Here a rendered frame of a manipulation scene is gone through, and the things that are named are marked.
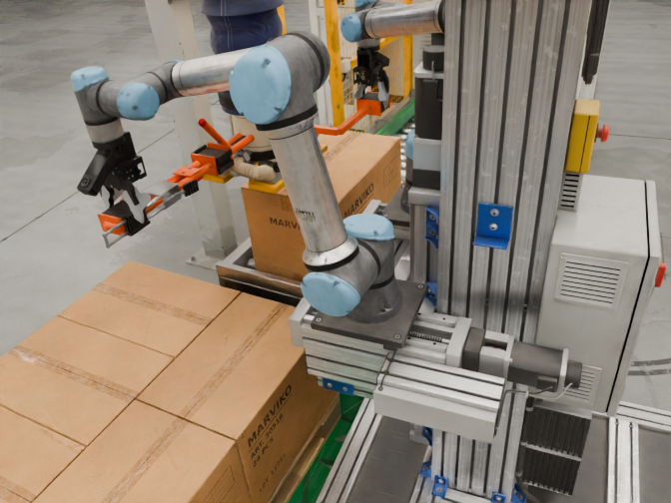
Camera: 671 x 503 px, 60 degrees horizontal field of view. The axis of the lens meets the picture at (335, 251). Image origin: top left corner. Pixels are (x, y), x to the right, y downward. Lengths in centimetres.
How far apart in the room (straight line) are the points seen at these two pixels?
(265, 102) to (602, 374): 98
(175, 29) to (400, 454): 211
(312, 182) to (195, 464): 99
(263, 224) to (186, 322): 46
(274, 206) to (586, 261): 120
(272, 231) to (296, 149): 119
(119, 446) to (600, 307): 136
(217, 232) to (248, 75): 244
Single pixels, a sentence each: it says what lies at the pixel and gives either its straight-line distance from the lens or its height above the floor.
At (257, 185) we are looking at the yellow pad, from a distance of 179.
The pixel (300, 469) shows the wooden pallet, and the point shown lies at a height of 2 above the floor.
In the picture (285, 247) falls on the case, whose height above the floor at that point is 72.
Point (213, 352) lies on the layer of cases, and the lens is 209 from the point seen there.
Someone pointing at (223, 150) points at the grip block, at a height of 125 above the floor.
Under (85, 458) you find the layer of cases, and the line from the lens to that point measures 193.
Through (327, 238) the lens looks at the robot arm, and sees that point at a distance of 111.
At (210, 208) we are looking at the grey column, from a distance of 334.
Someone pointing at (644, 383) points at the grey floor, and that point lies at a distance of 284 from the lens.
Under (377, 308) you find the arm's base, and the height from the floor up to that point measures 107.
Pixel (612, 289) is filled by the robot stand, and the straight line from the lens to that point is 135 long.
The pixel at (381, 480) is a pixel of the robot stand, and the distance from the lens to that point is 208.
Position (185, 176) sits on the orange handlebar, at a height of 125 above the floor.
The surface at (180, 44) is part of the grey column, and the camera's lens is 301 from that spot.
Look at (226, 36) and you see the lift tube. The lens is 174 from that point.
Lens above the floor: 192
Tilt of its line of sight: 34 degrees down
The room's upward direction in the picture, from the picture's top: 5 degrees counter-clockwise
